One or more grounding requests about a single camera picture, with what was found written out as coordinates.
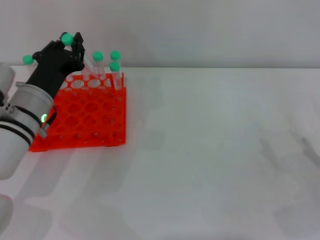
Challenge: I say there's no orange plastic test tube rack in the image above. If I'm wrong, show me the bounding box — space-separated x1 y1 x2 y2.
27 72 128 152

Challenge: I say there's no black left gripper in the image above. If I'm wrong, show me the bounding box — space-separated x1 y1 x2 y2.
25 31 87 99

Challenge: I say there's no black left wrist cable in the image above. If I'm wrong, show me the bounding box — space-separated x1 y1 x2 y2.
44 105 58 127

